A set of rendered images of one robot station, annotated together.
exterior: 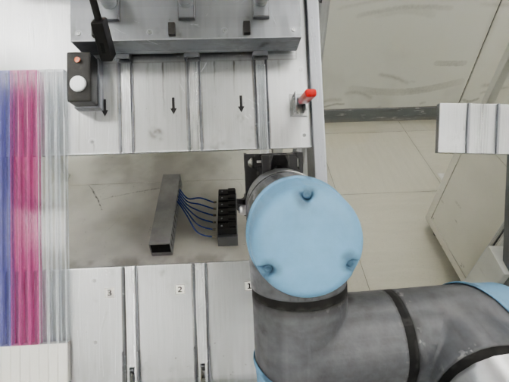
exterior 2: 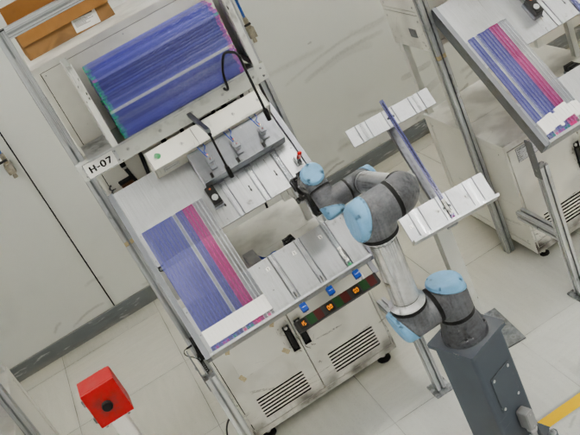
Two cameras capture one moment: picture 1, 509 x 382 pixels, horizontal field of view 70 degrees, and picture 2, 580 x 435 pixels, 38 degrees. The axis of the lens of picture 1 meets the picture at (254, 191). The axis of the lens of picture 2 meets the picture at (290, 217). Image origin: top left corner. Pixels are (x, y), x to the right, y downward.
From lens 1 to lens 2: 247 cm
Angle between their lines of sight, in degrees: 16
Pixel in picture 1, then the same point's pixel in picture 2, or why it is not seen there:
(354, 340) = (335, 189)
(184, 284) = (294, 249)
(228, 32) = (258, 149)
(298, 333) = (322, 192)
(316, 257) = (315, 173)
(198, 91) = (256, 178)
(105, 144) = (232, 217)
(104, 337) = (276, 286)
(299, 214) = (307, 168)
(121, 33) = (221, 171)
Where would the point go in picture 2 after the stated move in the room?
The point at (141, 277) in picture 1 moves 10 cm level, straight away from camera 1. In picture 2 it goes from (276, 256) to (258, 254)
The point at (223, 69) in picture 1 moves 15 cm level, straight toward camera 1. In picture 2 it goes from (261, 164) to (276, 174)
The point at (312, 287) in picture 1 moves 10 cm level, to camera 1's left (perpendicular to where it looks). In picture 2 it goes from (318, 179) to (290, 194)
